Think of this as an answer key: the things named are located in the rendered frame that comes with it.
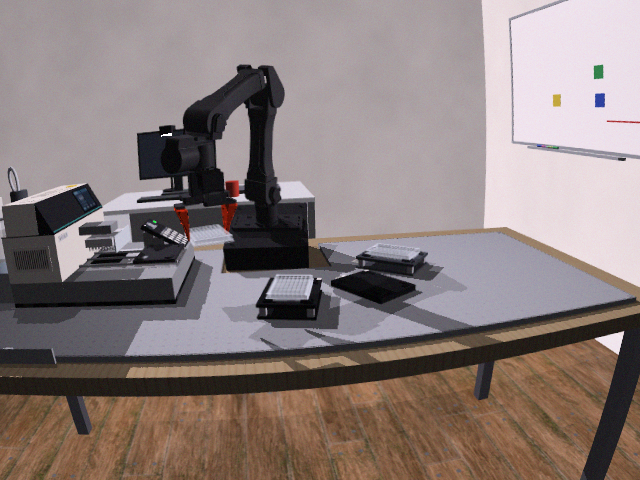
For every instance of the grey curved hose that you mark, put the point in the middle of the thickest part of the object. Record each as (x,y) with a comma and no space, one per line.
(16,179)

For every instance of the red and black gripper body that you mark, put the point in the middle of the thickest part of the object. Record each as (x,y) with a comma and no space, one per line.
(186,199)

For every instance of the white well plate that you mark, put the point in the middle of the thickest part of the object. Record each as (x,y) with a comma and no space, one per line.
(290,288)
(392,252)
(209,235)

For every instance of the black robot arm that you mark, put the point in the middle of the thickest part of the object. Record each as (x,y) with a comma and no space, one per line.
(206,116)

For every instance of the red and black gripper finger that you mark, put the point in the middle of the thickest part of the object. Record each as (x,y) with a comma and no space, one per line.
(229,210)
(183,217)

